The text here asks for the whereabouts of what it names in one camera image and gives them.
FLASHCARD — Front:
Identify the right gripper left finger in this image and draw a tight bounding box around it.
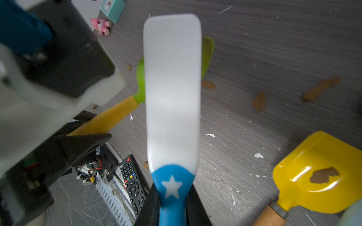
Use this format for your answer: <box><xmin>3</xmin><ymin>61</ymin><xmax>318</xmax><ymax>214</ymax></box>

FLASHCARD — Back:
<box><xmin>134</xmin><ymin>184</ymin><xmax>160</xmax><ymax>226</ymax></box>

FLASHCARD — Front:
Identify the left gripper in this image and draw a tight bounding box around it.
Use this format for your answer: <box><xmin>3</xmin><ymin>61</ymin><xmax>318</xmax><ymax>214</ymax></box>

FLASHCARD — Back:
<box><xmin>1</xmin><ymin>133</ymin><xmax>112</xmax><ymax>226</ymax></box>

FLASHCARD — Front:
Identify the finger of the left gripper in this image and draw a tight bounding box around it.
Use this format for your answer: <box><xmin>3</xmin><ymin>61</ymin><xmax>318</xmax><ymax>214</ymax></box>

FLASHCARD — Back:
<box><xmin>54</xmin><ymin>110</ymin><xmax>97</xmax><ymax>135</ymax></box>

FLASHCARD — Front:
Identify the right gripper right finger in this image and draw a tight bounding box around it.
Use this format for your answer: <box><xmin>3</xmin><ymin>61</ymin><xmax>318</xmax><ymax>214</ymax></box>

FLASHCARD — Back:
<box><xmin>186</xmin><ymin>185</ymin><xmax>212</xmax><ymax>226</ymax></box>

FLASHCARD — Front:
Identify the green trowel yellow handle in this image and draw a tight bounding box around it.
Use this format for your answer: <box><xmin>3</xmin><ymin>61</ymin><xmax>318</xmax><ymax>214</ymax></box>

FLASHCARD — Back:
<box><xmin>69</xmin><ymin>36</ymin><xmax>215</xmax><ymax>136</ymax></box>

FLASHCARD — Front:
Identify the white blue cleaning brush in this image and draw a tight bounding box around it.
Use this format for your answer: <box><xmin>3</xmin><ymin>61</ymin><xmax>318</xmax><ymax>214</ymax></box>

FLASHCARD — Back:
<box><xmin>143</xmin><ymin>14</ymin><xmax>202</xmax><ymax>226</ymax></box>

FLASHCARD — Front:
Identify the yellow scoop trowel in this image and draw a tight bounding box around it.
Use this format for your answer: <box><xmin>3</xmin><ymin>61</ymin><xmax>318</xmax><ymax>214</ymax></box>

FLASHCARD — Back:
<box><xmin>253</xmin><ymin>131</ymin><xmax>362</xmax><ymax>226</ymax></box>

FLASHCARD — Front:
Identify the light blue pointed trowel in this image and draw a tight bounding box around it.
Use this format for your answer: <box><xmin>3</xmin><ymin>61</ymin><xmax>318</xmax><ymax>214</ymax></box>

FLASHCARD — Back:
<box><xmin>338</xmin><ymin>199</ymin><xmax>362</xmax><ymax>226</ymax></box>

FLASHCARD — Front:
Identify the black remote control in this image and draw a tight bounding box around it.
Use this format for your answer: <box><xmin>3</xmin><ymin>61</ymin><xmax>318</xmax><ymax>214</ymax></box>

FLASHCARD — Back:
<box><xmin>119</xmin><ymin>154</ymin><xmax>148</xmax><ymax>218</ymax></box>

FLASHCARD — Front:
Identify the pink toy figure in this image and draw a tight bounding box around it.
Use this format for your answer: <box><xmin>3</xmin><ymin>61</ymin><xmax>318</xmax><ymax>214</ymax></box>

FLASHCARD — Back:
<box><xmin>90</xmin><ymin>18</ymin><xmax>112</xmax><ymax>36</ymax></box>

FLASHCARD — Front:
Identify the small teal alarm clock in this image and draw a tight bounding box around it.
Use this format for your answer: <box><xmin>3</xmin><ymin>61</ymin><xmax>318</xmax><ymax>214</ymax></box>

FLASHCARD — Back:
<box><xmin>100</xmin><ymin>0</ymin><xmax>126</xmax><ymax>23</ymax></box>

